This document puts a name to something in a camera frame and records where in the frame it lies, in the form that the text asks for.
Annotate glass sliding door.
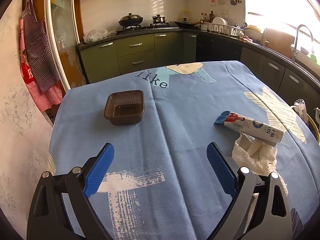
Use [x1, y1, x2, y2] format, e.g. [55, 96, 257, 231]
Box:
[44, 0, 86, 91]

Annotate black wok with lid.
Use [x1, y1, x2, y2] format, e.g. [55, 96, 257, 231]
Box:
[118, 13, 143, 28]

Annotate dish drying rack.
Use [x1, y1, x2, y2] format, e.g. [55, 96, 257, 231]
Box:
[206, 17, 244, 37]

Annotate white plastic bag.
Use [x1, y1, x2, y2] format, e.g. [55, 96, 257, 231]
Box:
[84, 28, 117, 43]

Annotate green kitchen cabinets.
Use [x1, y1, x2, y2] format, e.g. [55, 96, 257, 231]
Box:
[78, 29, 319, 116]

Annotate yellow rimmed trash bin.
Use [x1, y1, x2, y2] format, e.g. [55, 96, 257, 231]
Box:
[307, 114, 320, 144]

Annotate brown plastic tray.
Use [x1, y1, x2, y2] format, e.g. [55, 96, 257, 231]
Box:
[104, 90, 145, 126]

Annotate purple checkered apron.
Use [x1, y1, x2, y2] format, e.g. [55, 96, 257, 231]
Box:
[22, 0, 60, 93]

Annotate red checkered apron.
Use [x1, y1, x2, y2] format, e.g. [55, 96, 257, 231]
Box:
[18, 19, 62, 112]

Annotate white paper towel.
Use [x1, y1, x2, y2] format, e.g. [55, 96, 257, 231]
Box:
[231, 132, 289, 196]

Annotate blue printed tablecloth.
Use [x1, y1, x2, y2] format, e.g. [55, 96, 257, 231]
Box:
[49, 61, 319, 239]

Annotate chrome kitchen faucet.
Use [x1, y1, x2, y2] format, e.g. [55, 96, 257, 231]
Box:
[291, 24, 315, 63]

